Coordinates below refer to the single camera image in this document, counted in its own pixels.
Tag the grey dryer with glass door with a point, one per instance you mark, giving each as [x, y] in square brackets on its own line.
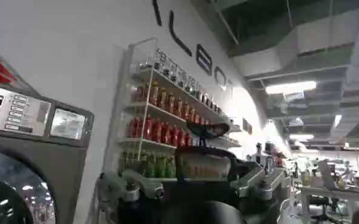
[57, 164]

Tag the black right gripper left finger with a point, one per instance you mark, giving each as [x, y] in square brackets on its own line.
[130, 184]

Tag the long ceiling light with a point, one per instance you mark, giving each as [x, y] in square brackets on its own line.
[290, 87]

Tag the grey ceiling air duct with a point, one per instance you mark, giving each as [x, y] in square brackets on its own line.
[307, 39]

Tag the white shelf of bottles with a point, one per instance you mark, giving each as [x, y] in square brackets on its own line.
[158, 128]

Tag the white desk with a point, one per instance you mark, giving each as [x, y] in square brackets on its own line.
[334, 193]

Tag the grey open laptop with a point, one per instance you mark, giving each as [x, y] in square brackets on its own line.
[328, 176]

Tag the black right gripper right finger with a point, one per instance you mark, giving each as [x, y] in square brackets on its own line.
[260, 185]

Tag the black office chair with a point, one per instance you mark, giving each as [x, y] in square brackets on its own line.
[321, 202]

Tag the small ceiling light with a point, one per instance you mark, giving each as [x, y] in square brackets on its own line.
[337, 120]

